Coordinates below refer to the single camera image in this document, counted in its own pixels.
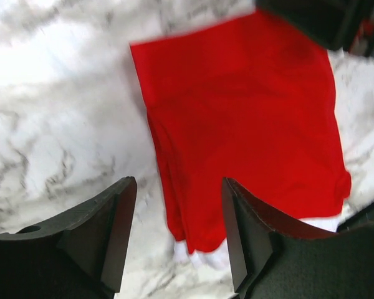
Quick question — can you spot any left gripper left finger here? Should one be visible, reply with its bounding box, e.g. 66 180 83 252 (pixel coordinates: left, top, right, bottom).
0 177 137 298

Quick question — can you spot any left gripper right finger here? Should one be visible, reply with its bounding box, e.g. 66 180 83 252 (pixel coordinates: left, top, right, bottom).
222 178 374 299

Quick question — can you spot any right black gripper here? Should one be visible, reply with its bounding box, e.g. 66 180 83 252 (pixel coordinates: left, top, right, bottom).
256 0 374 57

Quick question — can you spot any red boxer underwear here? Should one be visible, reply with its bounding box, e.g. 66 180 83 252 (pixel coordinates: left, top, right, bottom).
130 9 352 268

